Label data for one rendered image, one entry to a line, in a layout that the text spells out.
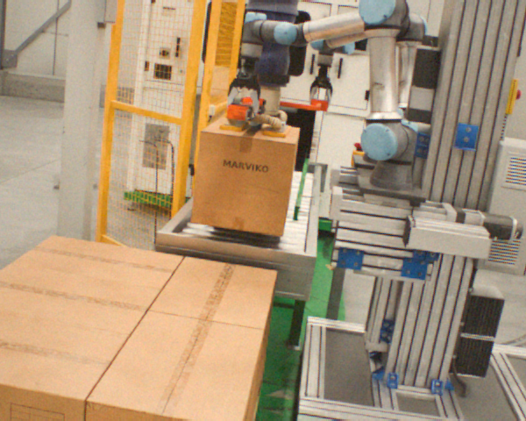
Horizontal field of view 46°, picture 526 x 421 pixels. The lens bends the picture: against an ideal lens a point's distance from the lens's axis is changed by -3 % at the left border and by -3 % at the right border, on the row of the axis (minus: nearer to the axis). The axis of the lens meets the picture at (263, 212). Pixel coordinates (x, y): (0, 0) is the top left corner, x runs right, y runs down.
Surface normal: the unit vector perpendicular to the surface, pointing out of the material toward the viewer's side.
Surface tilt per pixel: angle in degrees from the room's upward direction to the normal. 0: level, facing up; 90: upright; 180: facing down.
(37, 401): 90
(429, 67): 90
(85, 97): 90
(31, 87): 90
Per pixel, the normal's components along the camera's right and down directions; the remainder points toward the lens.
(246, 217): -0.08, 0.23
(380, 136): -0.53, 0.28
